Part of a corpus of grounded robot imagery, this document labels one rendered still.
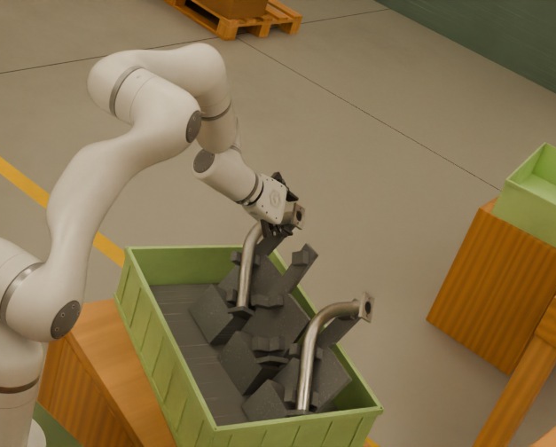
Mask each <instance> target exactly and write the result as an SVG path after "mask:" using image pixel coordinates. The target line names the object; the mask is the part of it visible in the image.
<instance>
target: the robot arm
mask: <svg viewBox="0 0 556 447"><path fill-rule="evenodd" d="M87 90H88V93H89V95H90V98H91V99H92V101H93V102H94V103H95V104H96V105H97V106H98V107H99V108H101V109H102V110H104V111H105V112H107V113H109V114H110V115H112V116H114V117H116V118H118V119H119V120H121V121H123V122H126V123H127V124H129V125H130V126H132V129H131V130H130V131H129V132H127V133H126V134H124V135H122V136H119V137H116V138H112V139H108V140H105V141H100V142H96V143H92V144H90V145H86V146H84V147H83V148H82V149H81V150H80V151H79V152H77V154H76V155H75V156H74V157H73V159H72V160H71V161H70V162H69V164H68V165H67V167H66V169H65V170H64V172H63V173H62V175H61V176H60V178H59V180H58V182H57V183H56V184H55V186H54V187H53V189H52V191H51V195H50V197H49V199H48V203H47V207H46V222H47V225H48V228H49V232H50V235H51V251H50V255H49V258H48V260H47V261H46V263H44V262H42V261H41V260H39V259H38V258H36V257H35V256H33V255H31V254H30V253H29V252H27V251H25V250H24V249H22V248H21V247H18V246H17V245H15V244H13V243H11V242H10V241H8V240H6V239H2V238H0V447H46V439H45V435H44V433H43V431H42V429H41V427H40V426H39V425H38V424H37V423H36V422H35V420H33V419H32V418H33V413H34V409H35V400H36V395H37V390H38V386H39V380H40V376H41V371H42V366H43V346H42V343H41V342H52V341H56V340H59V339H60V338H62V337H63V336H64V335H66V334H67V333H68V332H69V331H70V330H71V329H72V328H73V327H74V324H75V323H76V321H77V319H78V317H79V316H80V313H81V310H82V305H83V299H84V293H85V287H86V278H87V269H88V263H89V257H90V251H91V247H92V244H93V241H94V239H95V236H96V234H97V231H98V228H99V226H100V225H101V223H102V221H103V219H104V217H105V215H106V213H107V212H108V210H109V209H110V207H111V206H112V205H113V203H114V201H115V200H116V198H117V197H118V195H119V194H120V192H121V190H122V189H123V188H124V186H125V185H126V184H127V182H128V181H129V180H130V179H131V178H132V177H133V176H135V175H136V174H137V173H139V172H140V171H142V170H144V169H146V168H148V167H151V166H152V165H154V164H157V163H159V162H162V161H165V160H168V159H171V158H173V157H175V156H177V155H178V154H180V153H182V152H183V151H184V150H185V149H186V148H188V147H189V146H190V145H191V144H192V142H193V141H194V140H195V138H196V139H197V141H198V143H199V145H200V146H201V147H202V148H200V149H199V150H198V151H197V153H196V154H195V156H194V158H193V160H192V173H193V175H194V176H195V177H196V178H198V179H199V180H200V181H202V182H203V183H205V184H207V185H209V186H210V187H212V188H213V189H215V190H216V191H218V192H220V193H221V194H222V195H224V196H226V197H227V198H229V199H230V200H232V201H234V202H236V203H237V204H241V205H242V208H243V209H245V210H246V212H247V213H248V214H249V215H250V216H252V217H253V218H254V219H255V220H257V221H258V222H259V223H261V226H262V235H263V237H264V238H269V237H273V236H276V235H277V234H278V235H279V236H281V237H283V238H287V236H293V232H292V231H290V230H288V229H287V228H286V227H281V224H280V223H281V221H282V218H283V214H284V209H285V204H286V201H288V202H291V201H297V200H298V199H299V198H298V197H297V196H295V195H294V194H293V193H292V192H290V191H289V187H286V182H285V180H284V179H282V176H281V175H280V173H279V172H274V173H273V175H272V176H271V177H269V176H265V175H263V174H260V173H256V172H255V171H253V170H252V169H250V168H249V167H248V166H247V165H246V164H245V163H244V161H243V160H242V158H241V147H240V134H239V121H238V117H237V115H236V114H235V113H234V111H233V105H232V100H231V91H230V86H229V81H228V76H227V72H226V67H225V64H224V61H223V58H222V56H221V55H220V53H219V52H218V51H217V50H216V49H215V48H214V47H213V46H211V45H209V44H206V43H193V44H189V45H186V46H184V47H181V48H178V49H174V50H168V51H149V50H131V51H119V52H116V53H113V54H111V55H108V56H106V57H104V58H102V59H101V60H99V61H98V62H97V63H96V64H95V65H94V66H93V67H92V69H91V70H90V72H89V75H88V78H87ZM273 224H275V225H276V227H274V226H273ZM269 228H270V229H269Z"/></svg>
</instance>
